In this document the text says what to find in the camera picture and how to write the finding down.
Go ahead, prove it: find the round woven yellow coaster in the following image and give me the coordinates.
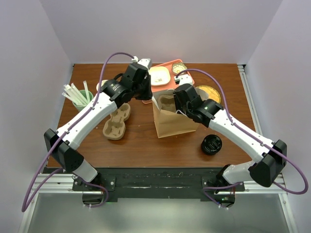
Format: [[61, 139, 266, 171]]
[[197, 85, 221, 103]]

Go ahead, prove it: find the pink serving tray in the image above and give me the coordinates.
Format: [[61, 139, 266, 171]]
[[151, 59, 183, 97]]

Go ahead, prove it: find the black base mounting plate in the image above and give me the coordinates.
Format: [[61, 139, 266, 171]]
[[72, 167, 243, 202]]

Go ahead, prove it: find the cream square plate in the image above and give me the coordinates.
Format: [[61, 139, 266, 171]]
[[149, 66, 171, 86]]

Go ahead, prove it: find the green straw holder cup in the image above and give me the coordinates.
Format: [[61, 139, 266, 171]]
[[72, 90, 94, 112]]

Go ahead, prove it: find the brown paper bag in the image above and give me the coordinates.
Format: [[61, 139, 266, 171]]
[[152, 89, 199, 138]]

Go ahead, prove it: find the stack of paper cups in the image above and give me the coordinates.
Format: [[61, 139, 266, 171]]
[[96, 80, 107, 91]]

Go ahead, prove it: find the stack of black lids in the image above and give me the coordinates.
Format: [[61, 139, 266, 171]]
[[201, 134, 222, 155]]

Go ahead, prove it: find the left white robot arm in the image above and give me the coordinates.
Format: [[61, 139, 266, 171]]
[[44, 58, 152, 190]]

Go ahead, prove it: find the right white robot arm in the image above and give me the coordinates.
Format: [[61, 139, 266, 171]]
[[173, 83, 287, 191]]

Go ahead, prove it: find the wrapped white straw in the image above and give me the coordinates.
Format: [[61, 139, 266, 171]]
[[64, 84, 79, 100], [71, 83, 88, 105], [62, 92, 81, 106]]

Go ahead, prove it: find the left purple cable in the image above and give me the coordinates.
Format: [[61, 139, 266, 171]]
[[21, 51, 138, 213]]

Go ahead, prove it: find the cardboard cup carrier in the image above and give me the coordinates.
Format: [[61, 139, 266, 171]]
[[103, 103, 131, 140], [157, 95, 176, 113]]

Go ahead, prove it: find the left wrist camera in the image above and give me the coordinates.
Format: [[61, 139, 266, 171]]
[[131, 56, 152, 70]]

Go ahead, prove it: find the small floral bowl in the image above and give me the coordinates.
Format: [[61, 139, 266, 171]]
[[172, 62, 188, 74]]

